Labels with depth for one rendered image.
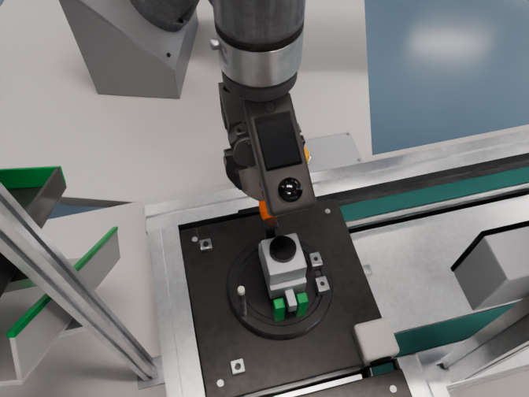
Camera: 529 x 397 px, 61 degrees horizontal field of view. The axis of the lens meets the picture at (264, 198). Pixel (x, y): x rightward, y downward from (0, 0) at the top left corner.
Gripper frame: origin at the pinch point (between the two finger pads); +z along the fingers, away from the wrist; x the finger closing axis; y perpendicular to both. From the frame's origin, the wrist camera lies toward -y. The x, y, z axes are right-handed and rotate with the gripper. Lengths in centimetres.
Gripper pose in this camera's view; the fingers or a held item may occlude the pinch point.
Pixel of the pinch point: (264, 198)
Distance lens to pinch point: 57.6
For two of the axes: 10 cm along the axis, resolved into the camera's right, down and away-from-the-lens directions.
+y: -2.3, -8.2, 5.2
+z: 0.0, 5.4, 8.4
